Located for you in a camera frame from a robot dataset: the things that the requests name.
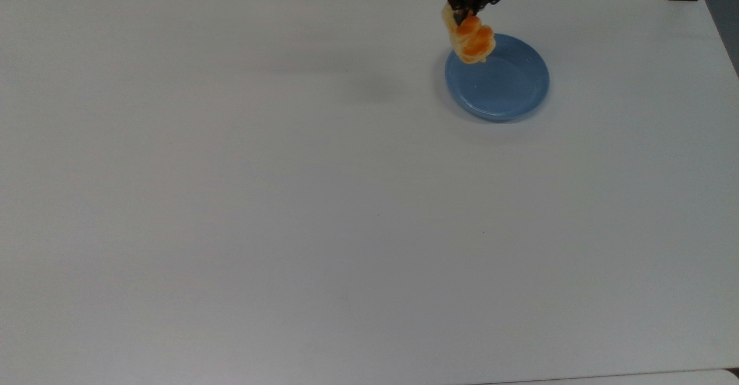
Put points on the orange glazed bread roll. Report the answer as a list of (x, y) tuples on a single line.
[(474, 41)]

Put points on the blue round plate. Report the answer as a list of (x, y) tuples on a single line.
[(499, 85)]

